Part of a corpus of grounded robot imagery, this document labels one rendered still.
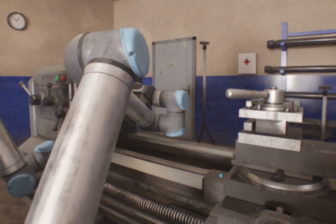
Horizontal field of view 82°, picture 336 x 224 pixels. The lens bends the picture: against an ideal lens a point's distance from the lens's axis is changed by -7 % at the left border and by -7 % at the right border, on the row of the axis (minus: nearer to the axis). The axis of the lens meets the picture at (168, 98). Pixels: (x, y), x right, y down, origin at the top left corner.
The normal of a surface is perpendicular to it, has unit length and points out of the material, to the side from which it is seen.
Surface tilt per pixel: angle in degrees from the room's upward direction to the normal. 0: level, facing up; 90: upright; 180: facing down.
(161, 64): 90
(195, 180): 36
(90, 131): 65
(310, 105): 90
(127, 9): 90
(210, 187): 90
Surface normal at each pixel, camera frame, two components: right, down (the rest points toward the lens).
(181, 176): -0.32, -0.77
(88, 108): 0.11, -0.44
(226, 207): 0.00, -1.00
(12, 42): 0.84, 0.04
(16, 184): 0.58, 0.14
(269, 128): -0.58, 0.06
